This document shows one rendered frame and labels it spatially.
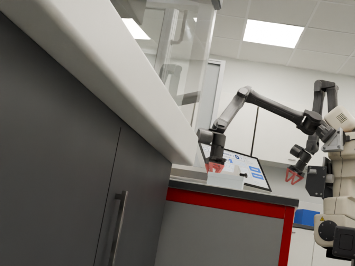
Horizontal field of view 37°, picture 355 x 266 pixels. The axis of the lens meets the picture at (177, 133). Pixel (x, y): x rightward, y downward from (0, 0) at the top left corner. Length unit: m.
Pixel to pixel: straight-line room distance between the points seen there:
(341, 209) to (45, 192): 2.09
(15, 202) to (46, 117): 0.14
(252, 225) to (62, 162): 1.02
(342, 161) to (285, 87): 3.76
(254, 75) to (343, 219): 3.99
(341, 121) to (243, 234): 1.24
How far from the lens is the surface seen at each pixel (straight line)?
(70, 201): 0.96
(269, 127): 6.02
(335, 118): 2.89
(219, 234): 1.81
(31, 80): 0.77
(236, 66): 6.56
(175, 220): 1.83
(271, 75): 6.56
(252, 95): 2.72
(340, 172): 2.84
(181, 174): 2.44
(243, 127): 5.99
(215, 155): 2.26
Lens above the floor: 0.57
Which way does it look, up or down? 11 degrees up
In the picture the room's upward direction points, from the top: 10 degrees clockwise
